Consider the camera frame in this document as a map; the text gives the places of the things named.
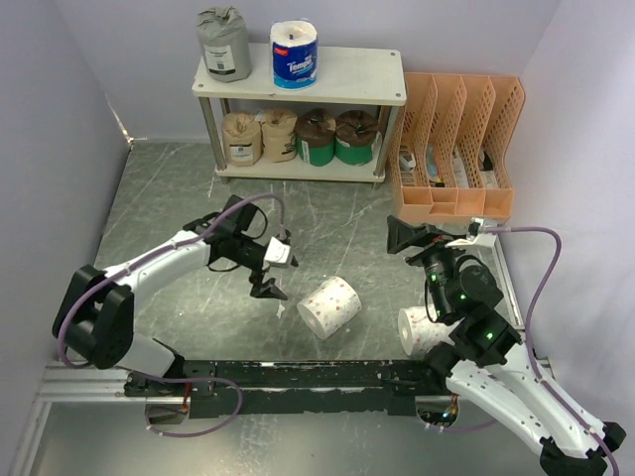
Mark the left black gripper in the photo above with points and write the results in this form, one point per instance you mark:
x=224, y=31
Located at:
x=268, y=290

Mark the tan cartoon paper roll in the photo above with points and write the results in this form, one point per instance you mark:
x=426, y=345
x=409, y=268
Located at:
x=278, y=134

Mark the tan barcode paper roll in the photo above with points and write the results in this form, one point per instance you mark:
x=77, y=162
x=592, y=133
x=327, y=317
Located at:
x=241, y=139

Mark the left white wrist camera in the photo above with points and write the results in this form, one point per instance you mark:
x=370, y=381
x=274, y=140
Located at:
x=277, y=254

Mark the grey paper roll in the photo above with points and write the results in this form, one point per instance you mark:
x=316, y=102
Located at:
x=222, y=35

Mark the blue Tempo tissue pack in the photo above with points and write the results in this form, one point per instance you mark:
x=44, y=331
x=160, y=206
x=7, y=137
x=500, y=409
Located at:
x=294, y=54

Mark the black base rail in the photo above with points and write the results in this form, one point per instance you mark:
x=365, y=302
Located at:
x=394, y=387

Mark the green brown paper roll labelled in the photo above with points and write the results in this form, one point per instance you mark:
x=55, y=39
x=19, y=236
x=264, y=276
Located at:
x=355, y=133

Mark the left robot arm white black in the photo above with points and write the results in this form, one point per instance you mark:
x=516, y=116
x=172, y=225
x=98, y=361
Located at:
x=96, y=319

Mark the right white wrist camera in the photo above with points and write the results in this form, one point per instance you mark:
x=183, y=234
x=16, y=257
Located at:
x=478, y=235

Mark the orange plastic file organizer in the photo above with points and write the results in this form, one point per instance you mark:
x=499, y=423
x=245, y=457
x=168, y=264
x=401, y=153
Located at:
x=447, y=160

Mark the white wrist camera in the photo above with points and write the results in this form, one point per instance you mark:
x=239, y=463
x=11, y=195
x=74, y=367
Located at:
x=478, y=235
x=277, y=254

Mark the beige two-tier shelf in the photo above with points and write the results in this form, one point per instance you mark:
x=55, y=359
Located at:
x=345, y=76

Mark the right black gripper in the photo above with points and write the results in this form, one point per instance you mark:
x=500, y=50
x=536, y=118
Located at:
x=401, y=234

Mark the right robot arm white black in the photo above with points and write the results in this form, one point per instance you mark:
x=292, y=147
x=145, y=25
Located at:
x=472, y=351

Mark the white dotted paper roll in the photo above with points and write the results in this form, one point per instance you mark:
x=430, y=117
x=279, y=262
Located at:
x=418, y=334
x=327, y=309

